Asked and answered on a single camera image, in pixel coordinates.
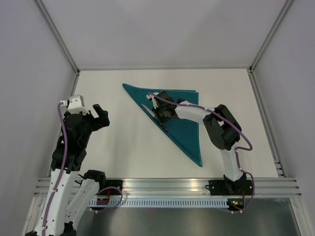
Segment knife with black handle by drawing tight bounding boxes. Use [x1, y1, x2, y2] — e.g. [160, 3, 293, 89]
[142, 104, 168, 132]

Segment teal cloth napkin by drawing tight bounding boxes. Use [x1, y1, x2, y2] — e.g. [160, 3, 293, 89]
[123, 84, 203, 167]

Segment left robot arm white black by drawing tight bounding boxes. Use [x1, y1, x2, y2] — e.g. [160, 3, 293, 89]
[26, 100, 110, 236]

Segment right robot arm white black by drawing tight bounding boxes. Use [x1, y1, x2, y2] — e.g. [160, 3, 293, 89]
[146, 91, 246, 194]

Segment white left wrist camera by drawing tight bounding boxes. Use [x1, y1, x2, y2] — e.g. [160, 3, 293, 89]
[61, 95, 90, 115]

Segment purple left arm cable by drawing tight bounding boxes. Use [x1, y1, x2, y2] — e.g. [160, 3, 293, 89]
[40, 102, 124, 232]

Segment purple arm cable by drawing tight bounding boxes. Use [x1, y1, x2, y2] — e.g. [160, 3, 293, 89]
[147, 92, 254, 214]
[40, 102, 124, 232]

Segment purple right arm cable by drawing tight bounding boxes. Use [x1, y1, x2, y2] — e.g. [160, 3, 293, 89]
[147, 92, 254, 214]

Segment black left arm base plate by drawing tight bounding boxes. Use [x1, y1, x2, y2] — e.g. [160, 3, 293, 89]
[97, 179, 123, 198]

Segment white slotted cable duct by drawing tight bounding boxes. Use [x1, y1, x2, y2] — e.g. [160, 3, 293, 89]
[88, 198, 228, 207]

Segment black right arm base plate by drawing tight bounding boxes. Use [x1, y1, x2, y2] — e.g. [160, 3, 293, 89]
[205, 180, 253, 196]

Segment aluminium frame rail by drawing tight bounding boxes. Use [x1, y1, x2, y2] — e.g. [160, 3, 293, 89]
[34, 178, 302, 197]

